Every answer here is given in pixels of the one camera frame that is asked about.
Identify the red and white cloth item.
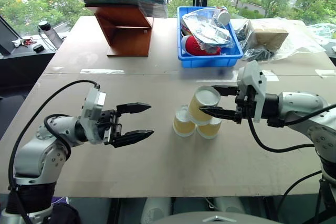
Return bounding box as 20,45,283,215
181,35,222,56

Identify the clear bag with black items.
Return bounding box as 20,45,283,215
232,19,326,61

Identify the black lower right cable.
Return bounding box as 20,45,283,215
275,170,323,221

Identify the clear water bottle black lid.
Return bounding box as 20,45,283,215
37,19,65,51

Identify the white bottle with red band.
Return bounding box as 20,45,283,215
215,6,232,25

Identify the brown paper parcel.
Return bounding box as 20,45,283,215
247,20,290,49

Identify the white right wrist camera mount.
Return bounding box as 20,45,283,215
236,60,267,123

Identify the white rounded robot leg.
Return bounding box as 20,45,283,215
141,197,173,224
213,197,247,215

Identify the yellow paper cup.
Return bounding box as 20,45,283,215
188,85,221,126
172,104,196,138
196,117,223,140

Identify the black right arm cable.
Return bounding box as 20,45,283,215
247,102,336,153

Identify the brown wooden shelf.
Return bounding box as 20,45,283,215
75,0,155,58

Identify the clear plastic bag with contents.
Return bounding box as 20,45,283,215
182,8,235,49

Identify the grey robot torso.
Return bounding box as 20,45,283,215
151,211,283,224

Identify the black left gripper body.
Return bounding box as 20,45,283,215
95,109,123,146

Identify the bunch of keys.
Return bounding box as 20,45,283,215
11,37,37,48

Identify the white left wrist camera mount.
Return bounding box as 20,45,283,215
79,86,107,145

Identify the clear tape strip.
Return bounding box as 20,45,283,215
79,68,125,75
314,69,336,79

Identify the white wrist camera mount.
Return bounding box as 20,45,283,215
236,60,267,123
79,86,107,145

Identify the blue plastic bin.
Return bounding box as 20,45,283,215
176,6,244,68

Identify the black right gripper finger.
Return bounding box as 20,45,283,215
211,84,239,98
198,105,237,122

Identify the dark rounded shape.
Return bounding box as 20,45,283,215
49,202,81,224

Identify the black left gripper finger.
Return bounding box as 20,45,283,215
109,129,155,149
116,101,152,117

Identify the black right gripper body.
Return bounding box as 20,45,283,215
234,84,257,125

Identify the black side desk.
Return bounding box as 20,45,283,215
0,35,66,99

